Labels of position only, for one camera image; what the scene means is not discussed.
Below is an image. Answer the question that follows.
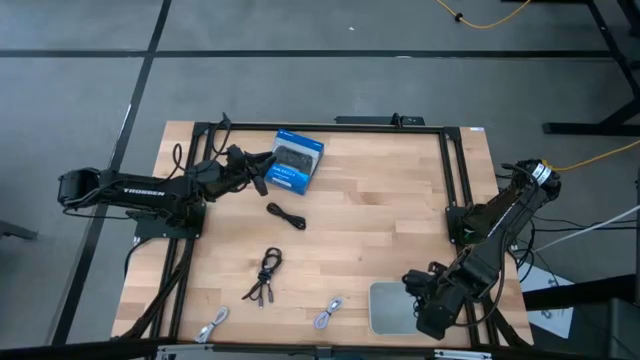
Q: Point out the white floor cable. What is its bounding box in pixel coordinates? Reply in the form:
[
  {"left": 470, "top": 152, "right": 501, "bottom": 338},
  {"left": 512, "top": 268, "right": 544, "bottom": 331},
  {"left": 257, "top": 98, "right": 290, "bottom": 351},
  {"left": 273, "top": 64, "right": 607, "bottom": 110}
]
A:
[{"left": 533, "top": 204, "right": 640, "bottom": 254}]

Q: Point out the black aluminium table frame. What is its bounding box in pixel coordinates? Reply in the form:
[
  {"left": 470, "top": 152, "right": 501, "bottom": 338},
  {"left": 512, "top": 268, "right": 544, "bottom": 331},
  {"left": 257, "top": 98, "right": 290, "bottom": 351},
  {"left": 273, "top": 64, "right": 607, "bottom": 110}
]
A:
[{"left": 119, "top": 119, "right": 532, "bottom": 360}]

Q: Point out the lavender braided USB-C cable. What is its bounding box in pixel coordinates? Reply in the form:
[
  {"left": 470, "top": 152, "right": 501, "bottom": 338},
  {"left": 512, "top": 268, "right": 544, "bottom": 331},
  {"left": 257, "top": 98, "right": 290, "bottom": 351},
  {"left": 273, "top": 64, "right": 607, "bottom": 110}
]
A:
[{"left": 313, "top": 296, "right": 344, "bottom": 331}]

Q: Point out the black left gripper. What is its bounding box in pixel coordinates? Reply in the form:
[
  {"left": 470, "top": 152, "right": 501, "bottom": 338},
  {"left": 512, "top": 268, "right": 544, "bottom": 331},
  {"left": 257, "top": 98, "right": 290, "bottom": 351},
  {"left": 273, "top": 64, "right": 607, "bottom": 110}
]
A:
[{"left": 201, "top": 146, "right": 278, "bottom": 202}]

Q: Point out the yellow floor cable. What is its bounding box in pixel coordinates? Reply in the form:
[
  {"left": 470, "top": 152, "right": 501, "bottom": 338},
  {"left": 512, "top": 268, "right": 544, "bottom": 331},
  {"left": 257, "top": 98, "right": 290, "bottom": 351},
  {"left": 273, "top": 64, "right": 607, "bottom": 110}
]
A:
[{"left": 434, "top": 0, "right": 532, "bottom": 30}]

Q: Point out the black desk leg frame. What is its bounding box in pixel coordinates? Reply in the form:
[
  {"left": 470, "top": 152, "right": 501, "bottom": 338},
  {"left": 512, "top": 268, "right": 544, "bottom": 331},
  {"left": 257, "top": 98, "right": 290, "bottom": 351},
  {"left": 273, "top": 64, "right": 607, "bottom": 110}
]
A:
[{"left": 502, "top": 0, "right": 640, "bottom": 137}]

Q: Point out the white paper sheet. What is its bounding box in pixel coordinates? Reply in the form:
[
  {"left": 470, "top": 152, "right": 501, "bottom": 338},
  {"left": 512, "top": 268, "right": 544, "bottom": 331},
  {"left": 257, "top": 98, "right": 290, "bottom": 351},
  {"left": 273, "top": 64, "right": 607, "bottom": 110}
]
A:
[{"left": 519, "top": 263, "right": 576, "bottom": 340}]

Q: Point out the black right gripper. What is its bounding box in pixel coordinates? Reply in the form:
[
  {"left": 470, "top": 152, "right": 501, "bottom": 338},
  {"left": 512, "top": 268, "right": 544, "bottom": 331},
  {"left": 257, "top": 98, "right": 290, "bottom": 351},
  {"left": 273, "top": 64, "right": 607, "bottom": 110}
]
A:
[{"left": 402, "top": 268, "right": 467, "bottom": 342}]

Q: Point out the blue game controller box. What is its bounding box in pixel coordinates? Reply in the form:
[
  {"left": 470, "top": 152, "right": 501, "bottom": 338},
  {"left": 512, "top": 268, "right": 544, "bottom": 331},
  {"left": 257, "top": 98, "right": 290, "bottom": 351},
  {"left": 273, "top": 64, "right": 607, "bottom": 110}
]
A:
[{"left": 263, "top": 128, "right": 325, "bottom": 196}]

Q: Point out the thin black coiled cable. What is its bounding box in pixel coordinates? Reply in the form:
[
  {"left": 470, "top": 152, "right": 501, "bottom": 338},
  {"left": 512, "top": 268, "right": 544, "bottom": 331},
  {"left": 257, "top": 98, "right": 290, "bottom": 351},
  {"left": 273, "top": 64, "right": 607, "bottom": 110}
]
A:
[{"left": 266, "top": 201, "right": 307, "bottom": 231}]

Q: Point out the white braided USB-C cable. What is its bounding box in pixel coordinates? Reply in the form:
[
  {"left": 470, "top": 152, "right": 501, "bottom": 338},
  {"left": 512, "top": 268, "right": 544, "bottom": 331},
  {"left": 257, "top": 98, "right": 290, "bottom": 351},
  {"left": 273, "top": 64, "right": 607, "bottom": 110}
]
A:
[{"left": 194, "top": 305, "right": 230, "bottom": 345}]

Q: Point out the white square container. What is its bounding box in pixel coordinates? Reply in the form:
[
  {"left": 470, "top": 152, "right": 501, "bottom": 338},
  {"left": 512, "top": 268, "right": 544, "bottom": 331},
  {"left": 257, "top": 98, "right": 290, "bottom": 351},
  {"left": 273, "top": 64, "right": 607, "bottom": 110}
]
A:
[{"left": 368, "top": 280, "right": 426, "bottom": 336}]

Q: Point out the black braided USB-C cable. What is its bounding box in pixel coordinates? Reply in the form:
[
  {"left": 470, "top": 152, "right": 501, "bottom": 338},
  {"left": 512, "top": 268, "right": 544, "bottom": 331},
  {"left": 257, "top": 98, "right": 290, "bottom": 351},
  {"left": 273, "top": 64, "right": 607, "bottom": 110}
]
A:
[{"left": 241, "top": 246, "right": 284, "bottom": 310}]

